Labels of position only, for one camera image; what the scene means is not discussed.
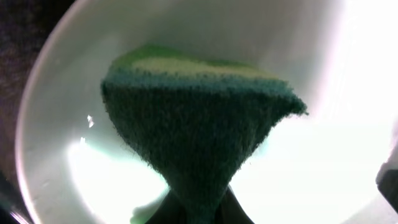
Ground white plate bottom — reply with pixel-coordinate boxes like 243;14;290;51
16;0;397;223

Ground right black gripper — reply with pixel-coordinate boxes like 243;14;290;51
376;149;397;212

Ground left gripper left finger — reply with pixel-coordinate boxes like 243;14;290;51
146;191;187;224

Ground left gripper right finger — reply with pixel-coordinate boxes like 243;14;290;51
217;186;254;224

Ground green sponge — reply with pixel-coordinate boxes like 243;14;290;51
100;45;307;223

